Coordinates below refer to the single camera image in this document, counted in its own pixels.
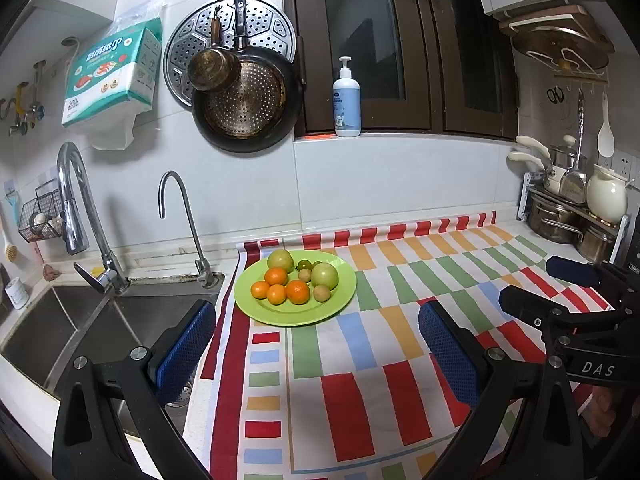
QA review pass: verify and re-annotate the metal spatula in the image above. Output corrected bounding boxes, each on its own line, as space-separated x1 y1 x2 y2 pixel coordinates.
559 89 588 206

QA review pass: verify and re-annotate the striped colourful tablecloth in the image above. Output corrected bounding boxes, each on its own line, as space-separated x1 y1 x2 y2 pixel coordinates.
182 211 616 480

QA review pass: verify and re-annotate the large chrome faucet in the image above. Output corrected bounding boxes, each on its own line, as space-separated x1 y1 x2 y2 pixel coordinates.
56 141 132 295

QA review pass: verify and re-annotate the black wire basket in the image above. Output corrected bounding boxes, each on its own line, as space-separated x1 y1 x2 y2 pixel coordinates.
17 185 68 243

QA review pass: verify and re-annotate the wooden hook rail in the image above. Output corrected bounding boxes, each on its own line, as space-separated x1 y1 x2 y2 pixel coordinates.
552 71 610 86

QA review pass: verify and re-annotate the small brass saucepan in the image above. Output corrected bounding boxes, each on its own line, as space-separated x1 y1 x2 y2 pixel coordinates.
187 5 242 92

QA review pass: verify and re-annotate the dark brown window sash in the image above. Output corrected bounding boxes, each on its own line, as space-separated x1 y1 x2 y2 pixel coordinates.
432 0 521 141
280 0 441 139

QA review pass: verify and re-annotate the round perforated steamer rack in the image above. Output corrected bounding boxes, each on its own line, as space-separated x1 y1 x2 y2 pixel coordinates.
164 0 297 108

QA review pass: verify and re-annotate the white dish rack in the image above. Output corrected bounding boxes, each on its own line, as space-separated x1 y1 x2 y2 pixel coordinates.
517 171 633 266

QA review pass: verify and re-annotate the steel pot with lid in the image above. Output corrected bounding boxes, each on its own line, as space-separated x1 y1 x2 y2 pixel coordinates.
550 135 588 171

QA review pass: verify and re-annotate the metal sink strainer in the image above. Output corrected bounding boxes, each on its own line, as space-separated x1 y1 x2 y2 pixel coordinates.
165 380 193 408

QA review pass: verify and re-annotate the white wall socket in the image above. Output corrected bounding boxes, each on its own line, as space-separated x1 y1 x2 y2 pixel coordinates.
600 150 638 181

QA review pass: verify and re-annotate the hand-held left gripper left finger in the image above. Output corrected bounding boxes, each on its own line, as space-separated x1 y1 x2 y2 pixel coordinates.
51 299 217 480

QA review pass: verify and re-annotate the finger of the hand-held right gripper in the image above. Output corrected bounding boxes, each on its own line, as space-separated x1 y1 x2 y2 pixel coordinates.
545 255 640 306
499 285 640 356

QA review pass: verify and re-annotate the thin gooseneck faucet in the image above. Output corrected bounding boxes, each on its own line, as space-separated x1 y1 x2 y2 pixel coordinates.
158 170 213 289

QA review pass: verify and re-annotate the large orange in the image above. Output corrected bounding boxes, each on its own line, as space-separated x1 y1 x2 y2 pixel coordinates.
285 280 311 306

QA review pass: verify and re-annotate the green plate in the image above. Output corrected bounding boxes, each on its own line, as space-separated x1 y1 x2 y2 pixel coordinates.
233 250 358 328

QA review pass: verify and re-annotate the white ceramic teapot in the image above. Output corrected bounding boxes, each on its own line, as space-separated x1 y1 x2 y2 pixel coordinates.
586 164 630 224

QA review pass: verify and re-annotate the perforated copper strainer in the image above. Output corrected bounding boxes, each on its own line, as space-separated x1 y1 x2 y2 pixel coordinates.
202 62 287 138

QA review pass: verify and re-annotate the paper towel pack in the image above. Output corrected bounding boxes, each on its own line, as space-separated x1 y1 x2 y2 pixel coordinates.
61 2 166 152

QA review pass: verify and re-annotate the stainless steel sink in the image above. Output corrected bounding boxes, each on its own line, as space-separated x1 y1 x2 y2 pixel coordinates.
0 280 221 441

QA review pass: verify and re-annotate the white cup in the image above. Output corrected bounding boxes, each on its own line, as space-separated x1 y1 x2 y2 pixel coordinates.
4 276 31 310

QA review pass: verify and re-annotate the person's right hand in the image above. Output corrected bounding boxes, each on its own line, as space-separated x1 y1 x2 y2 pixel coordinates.
580 385 623 448

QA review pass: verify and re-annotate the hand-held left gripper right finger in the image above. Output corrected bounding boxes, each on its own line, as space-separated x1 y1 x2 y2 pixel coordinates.
418 300 586 480

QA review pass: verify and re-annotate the small steel pot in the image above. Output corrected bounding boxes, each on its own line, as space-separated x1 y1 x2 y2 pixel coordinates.
575 225 618 264

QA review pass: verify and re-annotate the wall water tap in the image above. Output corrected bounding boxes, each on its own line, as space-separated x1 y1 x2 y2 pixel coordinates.
0 60 48 138

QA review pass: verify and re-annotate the white-handled pan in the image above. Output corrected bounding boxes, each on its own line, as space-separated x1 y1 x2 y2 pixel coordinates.
515 135 556 181
506 151 558 193

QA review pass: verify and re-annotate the white pump bottle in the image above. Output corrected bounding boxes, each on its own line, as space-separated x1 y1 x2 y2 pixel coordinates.
332 56 362 138

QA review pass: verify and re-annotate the black frying pan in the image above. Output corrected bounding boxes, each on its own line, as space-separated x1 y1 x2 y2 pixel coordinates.
191 0 305 154

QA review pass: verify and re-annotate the large steel pot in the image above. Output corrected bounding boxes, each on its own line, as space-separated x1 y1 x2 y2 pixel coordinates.
529 195 583 245

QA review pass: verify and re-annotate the white rice paddle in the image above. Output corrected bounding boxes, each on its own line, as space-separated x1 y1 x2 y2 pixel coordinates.
597 92 616 158

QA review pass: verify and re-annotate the wooden cutting board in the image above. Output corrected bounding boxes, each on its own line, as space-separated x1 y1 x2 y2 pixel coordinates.
499 5 615 78

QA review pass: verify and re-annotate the yellow-green apple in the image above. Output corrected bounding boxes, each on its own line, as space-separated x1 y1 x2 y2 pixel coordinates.
267 249 295 272

